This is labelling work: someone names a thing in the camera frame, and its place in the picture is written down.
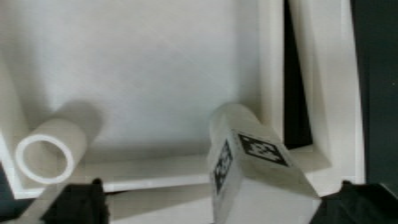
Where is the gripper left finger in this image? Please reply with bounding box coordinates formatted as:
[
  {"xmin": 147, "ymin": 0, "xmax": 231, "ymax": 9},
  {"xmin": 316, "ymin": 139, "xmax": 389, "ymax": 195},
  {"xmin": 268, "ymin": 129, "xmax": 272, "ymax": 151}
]
[{"xmin": 16, "ymin": 177, "xmax": 112, "ymax": 224}]

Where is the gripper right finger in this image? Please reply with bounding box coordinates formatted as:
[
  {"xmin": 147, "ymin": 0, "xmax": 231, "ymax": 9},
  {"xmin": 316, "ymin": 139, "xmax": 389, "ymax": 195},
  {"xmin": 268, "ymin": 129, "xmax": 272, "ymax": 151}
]
[{"xmin": 309, "ymin": 181, "xmax": 398, "ymax": 224}]

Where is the white table leg with tag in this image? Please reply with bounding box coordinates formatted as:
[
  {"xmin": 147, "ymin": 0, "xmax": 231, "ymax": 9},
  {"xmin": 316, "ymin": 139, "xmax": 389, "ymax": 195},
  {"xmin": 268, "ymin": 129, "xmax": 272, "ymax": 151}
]
[{"xmin": 208, "ymin": 104, "xmax": 320, "ymax": 224}]

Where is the white square table top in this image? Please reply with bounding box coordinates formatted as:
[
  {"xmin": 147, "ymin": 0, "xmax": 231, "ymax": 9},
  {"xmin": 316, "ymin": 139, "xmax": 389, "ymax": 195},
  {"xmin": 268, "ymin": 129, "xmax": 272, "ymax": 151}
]
[{"xmin": 0, "ymin": 0, "xmax": 284, "ymax": 199}]

